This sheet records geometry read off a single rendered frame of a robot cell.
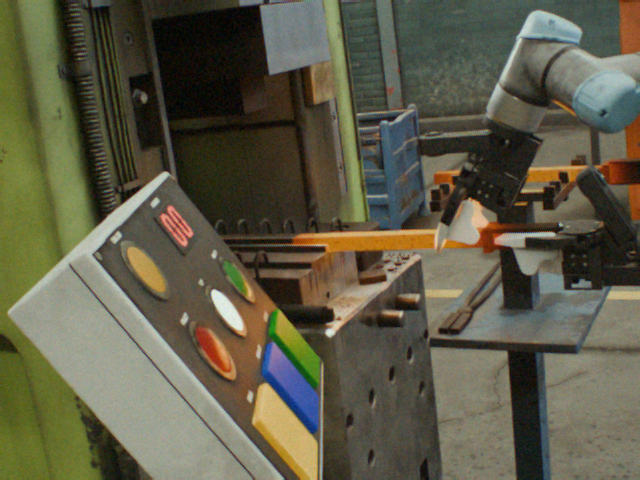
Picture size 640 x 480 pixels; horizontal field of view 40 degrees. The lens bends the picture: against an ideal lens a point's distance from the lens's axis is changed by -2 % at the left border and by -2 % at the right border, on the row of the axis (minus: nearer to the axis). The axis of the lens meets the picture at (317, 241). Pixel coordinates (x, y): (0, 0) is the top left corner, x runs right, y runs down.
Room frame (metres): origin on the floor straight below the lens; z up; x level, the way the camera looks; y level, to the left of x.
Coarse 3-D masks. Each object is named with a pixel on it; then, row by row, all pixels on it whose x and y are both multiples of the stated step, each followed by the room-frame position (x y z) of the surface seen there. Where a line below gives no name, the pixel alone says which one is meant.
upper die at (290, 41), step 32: (320, 0) 1.40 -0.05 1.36; (160, 32) 1.31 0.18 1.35; (192, 32) 1.28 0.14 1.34; (224, 32) 1.26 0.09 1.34; (256, 32) 1.24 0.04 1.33; (288, 32) 1.30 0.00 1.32; (320, 32) 1.39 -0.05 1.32; (160, 64) 1.31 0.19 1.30; (192, 64) 1.29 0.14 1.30; (224, 64) 1.26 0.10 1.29; (256, 64) 1.24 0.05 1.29; (288, 64) 1.28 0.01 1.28
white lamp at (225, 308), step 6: (216, 294) 0.78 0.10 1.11; (216, 300) 0.77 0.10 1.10; (222, 300) 0.78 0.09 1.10; (216, 306) 0.76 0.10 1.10; (222, 306) 0.77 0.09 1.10; (228, 306) 0.79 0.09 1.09; (222, 312) 0.76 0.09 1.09; (228, 312) 0.77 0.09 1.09; (234, 312) 0.79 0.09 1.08; (228, 318) 0.76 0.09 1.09; (234, 318) 0.78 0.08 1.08; (234, 324) 0.77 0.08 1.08; (240, 324) 0.78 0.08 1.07; (240, 330) 0.77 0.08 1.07
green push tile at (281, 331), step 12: (276, 312) 0.90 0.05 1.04; (276, 324) 0.87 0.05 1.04; (288, 324) 0.90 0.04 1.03; (276, 336) 0.84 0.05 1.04; (288, 336) 0.87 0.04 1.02; (300, 336) 0.91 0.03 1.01; (288, 348) 0.84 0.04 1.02; (300, 348) 0.88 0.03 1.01; (300, 360) 0.85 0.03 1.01; (312, 360) 0.88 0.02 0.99; (300, 372) 0.84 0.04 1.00; (312, 372) 0.85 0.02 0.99; (312, 384) 0.84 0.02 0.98
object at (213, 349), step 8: (200, 328) 0.69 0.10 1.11; (200, 336) 0.67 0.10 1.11; (208, 336) 0.69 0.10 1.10; (208, 344) 0.67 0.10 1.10; (216, 344) 0.69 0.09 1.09; (208, 352) 0.66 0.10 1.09; (216, 352) 0.68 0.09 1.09; (224, 352) 0.69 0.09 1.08; (216, 360) 0.66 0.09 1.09; (224, 360) 0.68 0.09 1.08; (224, 368) 0.67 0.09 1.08
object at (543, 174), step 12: (540, 168) 1.65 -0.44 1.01; (552, 168) 1.64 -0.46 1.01; (564, 168) 1.62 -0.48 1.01; (576, 168) 1.61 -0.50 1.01; (600, 168) 1.58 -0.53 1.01; (612, 168) 1.58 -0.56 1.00; (624, 168) 1.57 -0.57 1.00; (636, 168) 1.56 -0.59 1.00; (444, 180) 1.73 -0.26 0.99; (528, 180) 1.65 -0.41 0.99; (540, 180) 1.63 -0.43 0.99; (552, 180) 1.62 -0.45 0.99; (612, 180) 1.58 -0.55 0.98; (624, 180) 1.57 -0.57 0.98; (636, 180) 1.56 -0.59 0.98
